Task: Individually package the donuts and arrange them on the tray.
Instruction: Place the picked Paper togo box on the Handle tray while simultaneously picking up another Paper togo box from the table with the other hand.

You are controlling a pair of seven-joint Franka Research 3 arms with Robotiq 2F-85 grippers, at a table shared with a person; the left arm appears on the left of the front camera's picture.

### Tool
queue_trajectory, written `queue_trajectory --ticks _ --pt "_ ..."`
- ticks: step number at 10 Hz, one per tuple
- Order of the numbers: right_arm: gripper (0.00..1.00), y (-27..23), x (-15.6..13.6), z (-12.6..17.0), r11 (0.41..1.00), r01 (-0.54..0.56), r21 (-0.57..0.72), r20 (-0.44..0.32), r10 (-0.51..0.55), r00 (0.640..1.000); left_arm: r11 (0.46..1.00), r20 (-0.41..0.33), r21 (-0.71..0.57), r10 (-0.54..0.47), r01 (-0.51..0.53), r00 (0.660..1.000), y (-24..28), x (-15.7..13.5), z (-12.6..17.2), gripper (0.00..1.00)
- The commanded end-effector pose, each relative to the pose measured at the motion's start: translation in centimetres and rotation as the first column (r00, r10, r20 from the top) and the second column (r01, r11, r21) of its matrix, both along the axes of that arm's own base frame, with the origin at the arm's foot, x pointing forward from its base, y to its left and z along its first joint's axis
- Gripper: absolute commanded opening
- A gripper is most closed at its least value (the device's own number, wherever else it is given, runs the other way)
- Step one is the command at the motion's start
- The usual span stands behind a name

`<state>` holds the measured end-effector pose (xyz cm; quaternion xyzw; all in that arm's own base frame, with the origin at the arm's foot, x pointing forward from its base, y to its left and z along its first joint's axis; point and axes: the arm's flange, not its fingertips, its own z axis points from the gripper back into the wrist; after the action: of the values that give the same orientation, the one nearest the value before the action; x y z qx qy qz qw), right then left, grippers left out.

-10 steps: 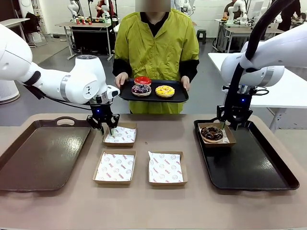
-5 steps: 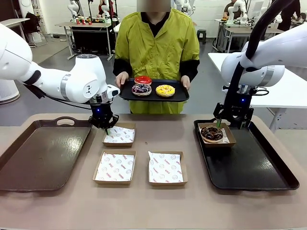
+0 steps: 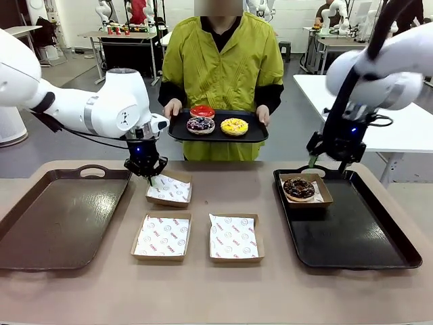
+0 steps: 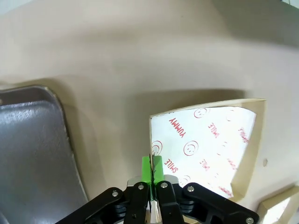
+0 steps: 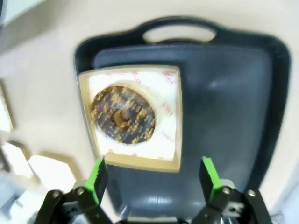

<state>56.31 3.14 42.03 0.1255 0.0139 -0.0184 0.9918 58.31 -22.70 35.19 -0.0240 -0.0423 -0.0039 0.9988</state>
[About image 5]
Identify brown cardboard food box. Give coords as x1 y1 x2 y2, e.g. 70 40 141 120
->
0 139 32 172
28 151 83 187
78 65 183 174

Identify black tray with handles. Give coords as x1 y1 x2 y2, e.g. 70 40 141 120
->
74 15 292 217

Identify white printed paper liner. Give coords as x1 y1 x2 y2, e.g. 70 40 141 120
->
87 70 177 161

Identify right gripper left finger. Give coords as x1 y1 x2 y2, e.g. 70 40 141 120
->
35 157 122 224

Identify chocolate sprinkled donut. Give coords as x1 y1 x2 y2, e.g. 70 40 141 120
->
90 85 157 146

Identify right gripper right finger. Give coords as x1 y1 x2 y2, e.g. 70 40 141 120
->
191 156 274 224

